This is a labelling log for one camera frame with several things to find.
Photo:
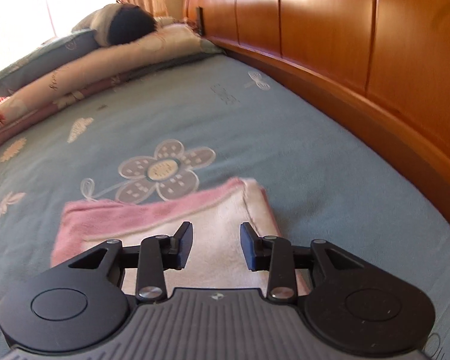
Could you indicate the pink floral folded quilt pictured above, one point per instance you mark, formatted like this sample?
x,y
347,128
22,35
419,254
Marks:
x,y
69,83

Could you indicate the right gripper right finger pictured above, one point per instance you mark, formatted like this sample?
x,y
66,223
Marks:
x,y
274,255

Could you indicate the person lying on bed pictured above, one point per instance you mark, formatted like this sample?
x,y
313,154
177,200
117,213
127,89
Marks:
x,y
121,23

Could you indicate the blue floral bed sheet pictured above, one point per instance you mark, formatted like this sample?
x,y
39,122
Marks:
x,y
321,181

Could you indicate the blue pillow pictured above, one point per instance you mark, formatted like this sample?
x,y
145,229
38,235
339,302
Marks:
x,y
45,59

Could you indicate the orange wooden headboard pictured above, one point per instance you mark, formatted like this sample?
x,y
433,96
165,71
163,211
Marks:
x,y
380,68

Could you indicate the pink and white knit sweater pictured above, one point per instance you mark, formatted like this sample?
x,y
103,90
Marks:
x,y
216,260

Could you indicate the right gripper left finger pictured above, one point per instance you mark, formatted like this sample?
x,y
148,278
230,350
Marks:
x,y
158,254

